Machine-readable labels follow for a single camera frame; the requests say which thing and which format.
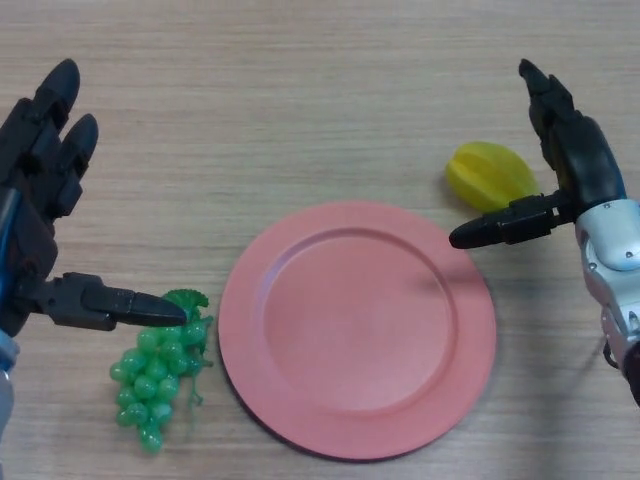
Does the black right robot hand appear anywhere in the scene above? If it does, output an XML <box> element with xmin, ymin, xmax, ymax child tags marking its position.
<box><xmin>448</xmin><ymin>58</ymin><xmax>629</xmax><ymax>250</ymax></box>

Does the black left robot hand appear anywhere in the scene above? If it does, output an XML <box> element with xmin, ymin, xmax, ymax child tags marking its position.
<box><xmin>0</xmin><ymin>58</ymin><xmax>189</xmax><ymax>337</ymax></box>

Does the yellow starfruit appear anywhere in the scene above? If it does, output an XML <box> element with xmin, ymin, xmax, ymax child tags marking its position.
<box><xmin>444</xmin><ymin>141</ymin><xmax>541</xmax><ymax>211</ymax></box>

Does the pink round plate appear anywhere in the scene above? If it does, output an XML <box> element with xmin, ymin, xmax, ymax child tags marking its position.
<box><xmin>217</xmin><ymin>200</ymin><xmax>498</xmax><ymax>449</ymax></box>

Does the green grape bunch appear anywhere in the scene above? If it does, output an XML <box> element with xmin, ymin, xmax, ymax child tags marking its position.
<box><xmin>109</xmin><ymin>288</ymin><xmax>215</xmax><ymax>444</ymax></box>

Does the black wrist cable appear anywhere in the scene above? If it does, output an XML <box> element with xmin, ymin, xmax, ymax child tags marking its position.
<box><xmin>601</xmin><ymin>342</ymin><xmax>624</xmax><ymax>374</ymax></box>

